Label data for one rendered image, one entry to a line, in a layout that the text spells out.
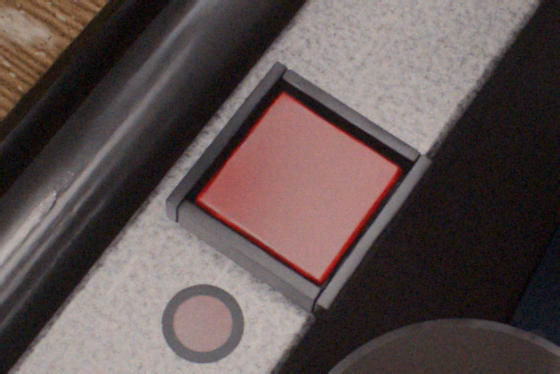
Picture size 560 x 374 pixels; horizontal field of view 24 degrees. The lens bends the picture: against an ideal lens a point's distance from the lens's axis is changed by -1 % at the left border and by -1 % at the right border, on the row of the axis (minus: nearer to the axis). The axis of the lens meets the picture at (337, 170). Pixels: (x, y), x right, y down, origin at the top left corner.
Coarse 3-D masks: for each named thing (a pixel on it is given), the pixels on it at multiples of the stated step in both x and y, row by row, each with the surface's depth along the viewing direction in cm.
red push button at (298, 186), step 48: (288, 96) 54; (240, 144) 53; (288, 144) 53; (336, 144) 53; (240, 192) 52; (288, 192) 52; (336, 192) 53; (384, 192) 53; (288, 240) 52; (336, 240) 52
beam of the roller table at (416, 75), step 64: (320, 0) 58; (384, 0) 58; (448, 0) 58; (512, 0) 58; (256, 64) 56; (320, 64) 56; (384, 64) 57; (448, 64) 57; (512, 64) 62; (384, 128) 55; (448, 128) 56; (128, 256) 52; (192, 256) 53; (64, 320) 51; (128, 320) 51; (256, 320) 52; (320, 320) 53
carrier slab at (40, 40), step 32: (0, 0) 54; (32, 0) 54; (64, 0) 54; (96, 0) 54; (0, 32) 53; (32, 32) 54; (64, 32) 54; (96, 32) 55; (0, 64) 53; (32, 64) 53; (64, 64) 54; (0, 96) 52; (32, 96) 53; (0, 128) 52
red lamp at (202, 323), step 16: (192, 304) 52; (208, 304) 52; (224, 304) 52; (176, 320) 51; (192, 320) 51; (208, 320) 51; (224, 320) 52; (192, 336) 51; (208, 336) 51; (224, 336) 51
